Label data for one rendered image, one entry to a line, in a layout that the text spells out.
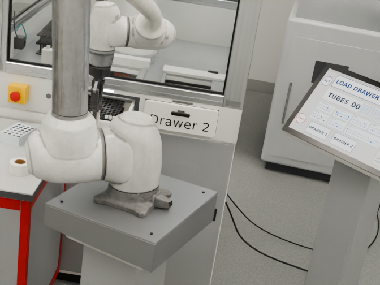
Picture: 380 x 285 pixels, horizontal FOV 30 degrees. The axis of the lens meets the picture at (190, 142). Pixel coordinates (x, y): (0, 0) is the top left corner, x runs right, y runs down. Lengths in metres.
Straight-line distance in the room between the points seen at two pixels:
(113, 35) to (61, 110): 0.47
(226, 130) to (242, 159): 1.90
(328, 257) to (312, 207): 1.54
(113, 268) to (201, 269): 0.96
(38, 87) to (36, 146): 0.88
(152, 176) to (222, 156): 0.80
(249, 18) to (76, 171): 0.99
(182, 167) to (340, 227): 0.68
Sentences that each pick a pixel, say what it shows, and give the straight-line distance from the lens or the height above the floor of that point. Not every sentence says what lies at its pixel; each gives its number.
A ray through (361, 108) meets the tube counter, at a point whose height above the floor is 1.11.
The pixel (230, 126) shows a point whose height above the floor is 0.87.
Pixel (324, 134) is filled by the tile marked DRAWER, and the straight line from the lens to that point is 2.53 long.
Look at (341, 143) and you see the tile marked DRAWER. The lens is 2.49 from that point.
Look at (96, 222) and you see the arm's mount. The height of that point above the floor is 0.84.
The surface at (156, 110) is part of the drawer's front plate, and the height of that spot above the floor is 0.89.
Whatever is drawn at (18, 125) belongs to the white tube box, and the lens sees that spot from 2.78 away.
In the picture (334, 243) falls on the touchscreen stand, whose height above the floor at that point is 0.59.
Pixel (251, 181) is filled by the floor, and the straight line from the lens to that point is 4.42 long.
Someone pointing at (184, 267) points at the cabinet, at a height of 0.19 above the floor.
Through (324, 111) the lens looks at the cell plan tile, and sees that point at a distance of 2.58.
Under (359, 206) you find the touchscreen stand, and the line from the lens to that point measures 2.60.
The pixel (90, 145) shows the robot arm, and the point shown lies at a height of 1.06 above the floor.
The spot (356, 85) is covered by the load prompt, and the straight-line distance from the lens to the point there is 2.60.
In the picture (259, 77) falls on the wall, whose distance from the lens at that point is 6.06.
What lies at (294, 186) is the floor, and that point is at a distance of 4.48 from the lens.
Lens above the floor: 1.88
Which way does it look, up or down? 23 degrees down
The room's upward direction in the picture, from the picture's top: 9 degrees clockwise
